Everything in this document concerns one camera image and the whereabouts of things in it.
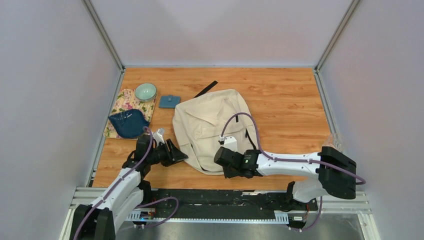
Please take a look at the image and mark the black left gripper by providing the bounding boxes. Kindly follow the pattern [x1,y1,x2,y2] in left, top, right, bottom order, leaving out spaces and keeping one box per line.
[147,139,188,168]

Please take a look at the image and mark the beige canvas backpack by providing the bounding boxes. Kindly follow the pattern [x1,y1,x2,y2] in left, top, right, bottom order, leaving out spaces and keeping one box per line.
[172,89,258,175]

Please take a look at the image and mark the small blue wallet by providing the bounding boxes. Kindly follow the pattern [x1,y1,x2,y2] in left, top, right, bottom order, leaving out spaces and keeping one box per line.
[159,95,181,109]

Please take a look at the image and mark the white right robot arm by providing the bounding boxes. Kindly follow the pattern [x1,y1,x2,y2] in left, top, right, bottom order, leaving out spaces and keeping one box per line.
[214,146,359,210]

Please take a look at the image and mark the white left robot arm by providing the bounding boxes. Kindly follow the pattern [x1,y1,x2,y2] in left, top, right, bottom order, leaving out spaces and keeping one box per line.
[69,134,188,240]

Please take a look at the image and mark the dark blue leaf dish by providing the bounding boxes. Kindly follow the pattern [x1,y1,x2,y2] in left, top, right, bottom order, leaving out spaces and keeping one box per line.
[108,109,150,139]

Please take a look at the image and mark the pale green ceramic bowl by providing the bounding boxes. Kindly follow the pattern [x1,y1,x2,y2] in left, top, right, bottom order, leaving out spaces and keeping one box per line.
[134,82,157,102]

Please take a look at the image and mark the floral cloth placemat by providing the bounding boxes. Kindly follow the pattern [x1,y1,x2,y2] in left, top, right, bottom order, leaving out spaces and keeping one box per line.
[103,88,156,139]

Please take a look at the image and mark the clear plastic cup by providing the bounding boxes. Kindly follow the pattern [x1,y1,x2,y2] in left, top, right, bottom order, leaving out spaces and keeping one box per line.
[322,133,346,152]

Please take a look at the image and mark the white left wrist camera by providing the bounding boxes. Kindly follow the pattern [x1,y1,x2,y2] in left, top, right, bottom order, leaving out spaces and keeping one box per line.
[153,128,166,147]

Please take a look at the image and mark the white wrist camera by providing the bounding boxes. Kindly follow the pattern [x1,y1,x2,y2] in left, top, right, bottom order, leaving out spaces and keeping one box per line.
[218,136,238,152]
[153,128,166,147]

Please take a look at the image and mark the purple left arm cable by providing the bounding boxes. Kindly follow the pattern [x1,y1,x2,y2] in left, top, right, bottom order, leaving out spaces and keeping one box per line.
[72,126,180,240]

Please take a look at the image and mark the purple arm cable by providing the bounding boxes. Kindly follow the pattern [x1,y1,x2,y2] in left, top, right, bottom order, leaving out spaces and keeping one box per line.
[72,126,180,240]
[218,112,367,233]

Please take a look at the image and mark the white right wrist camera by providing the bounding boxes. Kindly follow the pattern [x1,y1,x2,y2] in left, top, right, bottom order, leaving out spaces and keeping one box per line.
[218,136,238,152]

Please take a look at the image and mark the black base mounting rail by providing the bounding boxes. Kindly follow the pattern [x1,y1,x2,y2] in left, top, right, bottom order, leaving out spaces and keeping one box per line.
[126,188,320,227]

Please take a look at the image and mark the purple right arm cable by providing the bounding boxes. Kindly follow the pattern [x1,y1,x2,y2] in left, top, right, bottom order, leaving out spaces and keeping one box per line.
[218,112,367,233]

